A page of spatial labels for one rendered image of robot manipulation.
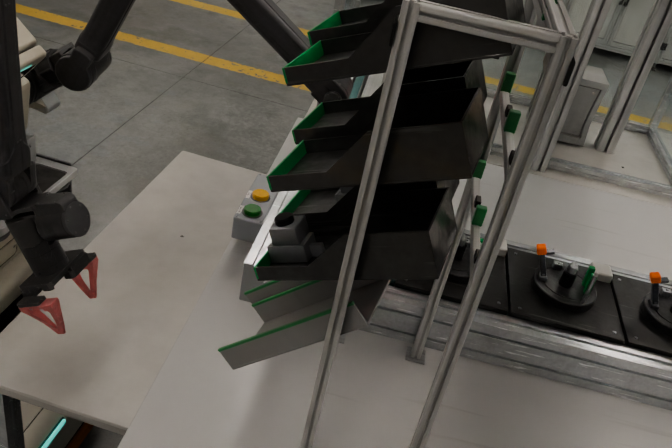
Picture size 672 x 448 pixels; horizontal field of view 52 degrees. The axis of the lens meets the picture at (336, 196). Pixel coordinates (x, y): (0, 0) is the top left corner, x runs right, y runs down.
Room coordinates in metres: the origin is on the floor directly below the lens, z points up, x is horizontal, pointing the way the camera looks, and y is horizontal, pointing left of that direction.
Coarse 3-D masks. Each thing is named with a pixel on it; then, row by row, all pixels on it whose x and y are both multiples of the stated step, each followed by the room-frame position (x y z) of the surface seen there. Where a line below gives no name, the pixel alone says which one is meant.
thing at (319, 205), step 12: (444, 180) 0.94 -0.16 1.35; (456, 180) 1.00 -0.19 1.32; (300, 192) 1.04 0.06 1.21; (312, 192) 1.07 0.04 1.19; (324, 192) 1.06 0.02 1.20; (336, 192) 1.05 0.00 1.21; (348, 192) 0.93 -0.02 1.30; (288, 204) 0.99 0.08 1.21; (300, 204) 1.03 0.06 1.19; (312, 204) 1.02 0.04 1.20; (324, 204) 1.01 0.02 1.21; (336, 204) 0.93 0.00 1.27; (348, 204) 0.93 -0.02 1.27; (312, 216) 0.94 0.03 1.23; (324, 216) 0.94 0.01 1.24; (336, 216) 0.93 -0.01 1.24
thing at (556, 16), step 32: (416, 0) 0.75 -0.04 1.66; (544, 0) 0.93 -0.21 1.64; (512, 64) 1.06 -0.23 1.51; (384, 96) 0.74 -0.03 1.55; (544, 96) 0.73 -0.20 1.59; (384, 128) 0.74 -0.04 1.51; (544, 128) 0.73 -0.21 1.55; (512, 160) 0.74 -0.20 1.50; (512, 192) 0.73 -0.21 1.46; (352, 224) 0.74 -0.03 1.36; (352, 256) 0.74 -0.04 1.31; (448, 256) 1.06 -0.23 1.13; (480, 256) 0.73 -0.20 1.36; (480, 288) 0.73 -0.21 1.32; (416, 352) 1.06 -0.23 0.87; (448, 352) 0.73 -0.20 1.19; (320, 384) 0.74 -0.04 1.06
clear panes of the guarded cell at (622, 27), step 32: (352, 0) 2.44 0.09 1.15; (384, 0) 2.61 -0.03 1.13; (576, 0) 2.56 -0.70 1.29; (640, 0) 2.55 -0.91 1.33; (576, 32) 2.56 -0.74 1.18; (608, 32) 2.55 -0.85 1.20; (640, 32) 2.54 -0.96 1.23; (608, 64) 2.55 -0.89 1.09; (608, 96) 2.54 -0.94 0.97; (640, 96) 2.54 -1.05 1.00
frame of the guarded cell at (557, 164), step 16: (336, 0) 2.10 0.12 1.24; (512, 96) 2.55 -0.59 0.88; (656, 112) 2.52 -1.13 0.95; (624, 128) 2.52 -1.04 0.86; (640, 128) 2.52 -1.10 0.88; (496, 144) 2.08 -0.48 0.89; (656, 144) 2.38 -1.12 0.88; (560, 160) 2.06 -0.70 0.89; (592, 176) 2.04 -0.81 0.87; (608, 176) 2.04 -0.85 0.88; (624, 176) 2.05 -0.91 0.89; (656, 192) 2.02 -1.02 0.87
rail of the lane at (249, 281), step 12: (288, 192) 1.43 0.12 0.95; (276, 204) 1.36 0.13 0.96; (264, 228) 1.25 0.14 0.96; (264, 240) 1.21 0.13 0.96; (252, 252) 1.16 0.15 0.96; (264, 252) 1.17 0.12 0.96; (252, 264) 1.12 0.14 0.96; (252, 276) 1.12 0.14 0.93; (240, 288) 1.12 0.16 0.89; (252, 288) 1.12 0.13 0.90
